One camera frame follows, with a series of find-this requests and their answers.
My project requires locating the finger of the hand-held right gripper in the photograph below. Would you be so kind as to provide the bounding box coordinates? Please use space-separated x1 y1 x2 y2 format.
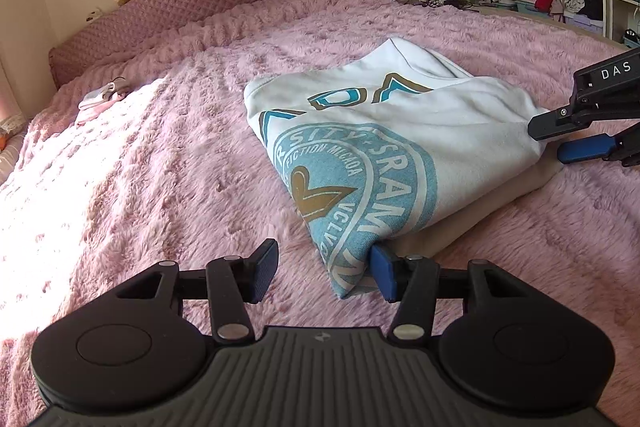
527 103 599 142
556 126 640 168

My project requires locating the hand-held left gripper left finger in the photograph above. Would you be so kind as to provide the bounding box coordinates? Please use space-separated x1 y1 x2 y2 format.
116 238 279 345

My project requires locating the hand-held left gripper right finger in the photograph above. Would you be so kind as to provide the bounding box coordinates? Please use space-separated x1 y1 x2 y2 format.
370 244 531 343

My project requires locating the white printed sweatshirt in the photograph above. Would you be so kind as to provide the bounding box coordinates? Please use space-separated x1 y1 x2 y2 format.
243 37 557 301

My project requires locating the pink fluffy blanket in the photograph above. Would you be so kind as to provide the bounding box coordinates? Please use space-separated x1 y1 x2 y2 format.
0 0 640 427

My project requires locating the pink folded garment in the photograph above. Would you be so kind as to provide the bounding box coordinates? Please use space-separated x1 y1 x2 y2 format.
75 99 123 126

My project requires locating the white folded garment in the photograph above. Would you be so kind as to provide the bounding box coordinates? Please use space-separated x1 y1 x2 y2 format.
79 79 131 108

